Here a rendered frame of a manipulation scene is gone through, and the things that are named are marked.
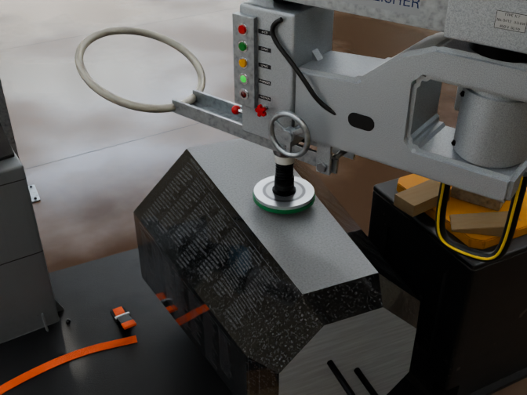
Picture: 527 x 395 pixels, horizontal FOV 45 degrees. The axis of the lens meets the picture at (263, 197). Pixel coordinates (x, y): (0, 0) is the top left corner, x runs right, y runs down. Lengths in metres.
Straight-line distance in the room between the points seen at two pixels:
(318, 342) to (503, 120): 0.81
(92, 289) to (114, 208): 0.75
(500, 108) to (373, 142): 0.37
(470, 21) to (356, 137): 0.48
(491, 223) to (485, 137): 0.74
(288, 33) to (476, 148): 0.60
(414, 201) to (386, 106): 0.72
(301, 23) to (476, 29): 0.52
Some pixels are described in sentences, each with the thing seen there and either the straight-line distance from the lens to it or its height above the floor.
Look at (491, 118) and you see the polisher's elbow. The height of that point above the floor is 1.43.
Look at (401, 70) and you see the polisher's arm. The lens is 1.71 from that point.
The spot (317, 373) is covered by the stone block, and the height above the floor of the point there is 0.61.
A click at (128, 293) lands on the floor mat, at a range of 3.24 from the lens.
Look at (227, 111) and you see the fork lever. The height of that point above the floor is 1.13.
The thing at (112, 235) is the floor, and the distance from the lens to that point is 3.68.
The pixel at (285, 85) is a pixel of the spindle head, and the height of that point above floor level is 1.37.
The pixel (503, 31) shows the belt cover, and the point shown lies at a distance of 1.56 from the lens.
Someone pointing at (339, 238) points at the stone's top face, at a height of 0.87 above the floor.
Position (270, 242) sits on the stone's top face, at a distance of 2.07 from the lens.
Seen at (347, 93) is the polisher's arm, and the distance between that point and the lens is 1.81.
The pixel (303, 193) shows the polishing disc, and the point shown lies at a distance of 2.22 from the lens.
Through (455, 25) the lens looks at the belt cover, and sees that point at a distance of 1.59.
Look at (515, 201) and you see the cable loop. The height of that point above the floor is 1.18.
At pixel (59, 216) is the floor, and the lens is 3.92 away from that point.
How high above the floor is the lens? 2.10
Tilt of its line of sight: 33 degrees down
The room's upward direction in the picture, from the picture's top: straight up
